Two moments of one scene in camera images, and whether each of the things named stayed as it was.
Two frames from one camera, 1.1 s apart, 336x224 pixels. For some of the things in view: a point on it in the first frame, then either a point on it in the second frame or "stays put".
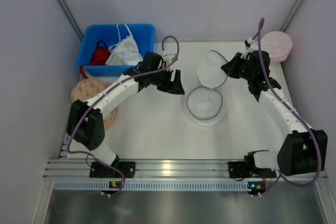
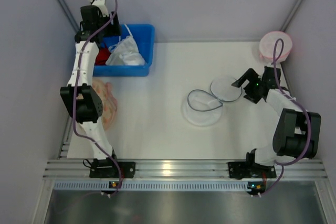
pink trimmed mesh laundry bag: (277, 44) stays put
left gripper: (166, 80) -> (113, 24)
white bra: (125, 52) stays put
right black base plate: (239, 169) stays put
